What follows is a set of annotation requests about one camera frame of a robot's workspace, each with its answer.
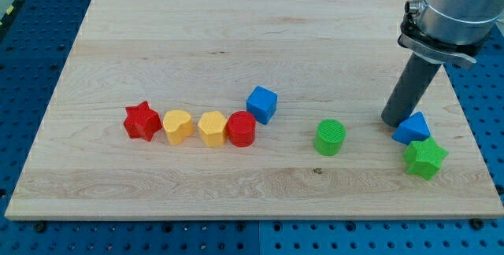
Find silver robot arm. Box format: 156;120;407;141
398;0;503;69

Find blue triangle block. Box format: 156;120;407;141
391;112;431;145

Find wooden board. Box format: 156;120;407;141
6;0;503;220

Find blue cube block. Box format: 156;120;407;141
246;86;278;125

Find red cylinder block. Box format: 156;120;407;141
227;111;256;147

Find yellow hexagon block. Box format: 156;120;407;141
198;111;228;147

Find yellow heart block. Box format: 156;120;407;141
162;110;195;146

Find green cylinder block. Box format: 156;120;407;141
313;119;347;156

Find red star block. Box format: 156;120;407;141
123;101;162;142

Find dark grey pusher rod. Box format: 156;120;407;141
381;53;441;128

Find green star block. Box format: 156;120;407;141
403;137;449;180

